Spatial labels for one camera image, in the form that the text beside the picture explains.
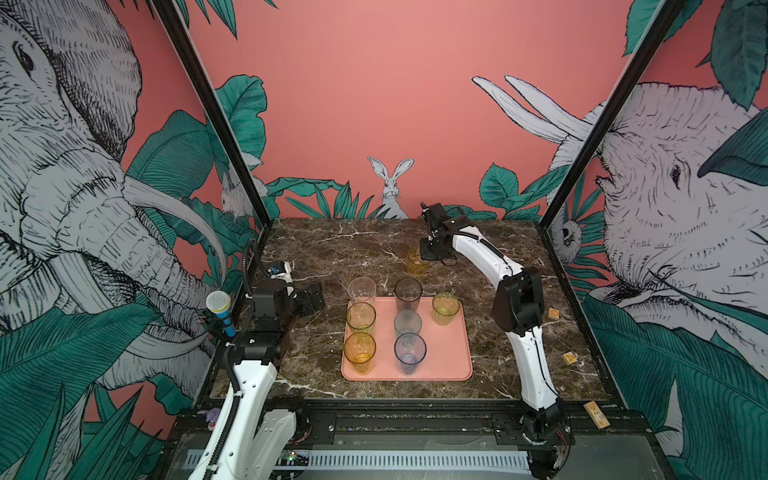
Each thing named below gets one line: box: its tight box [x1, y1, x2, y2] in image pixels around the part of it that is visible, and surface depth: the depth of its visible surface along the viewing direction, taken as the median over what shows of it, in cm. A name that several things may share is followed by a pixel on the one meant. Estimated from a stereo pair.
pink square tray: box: [342, 296, 473, 381], surface depth 88 cm
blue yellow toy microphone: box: [206, 290, 236, 338], surface depth 72 cm
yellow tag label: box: [583, 400, 611, 430], surface depth 78 cm
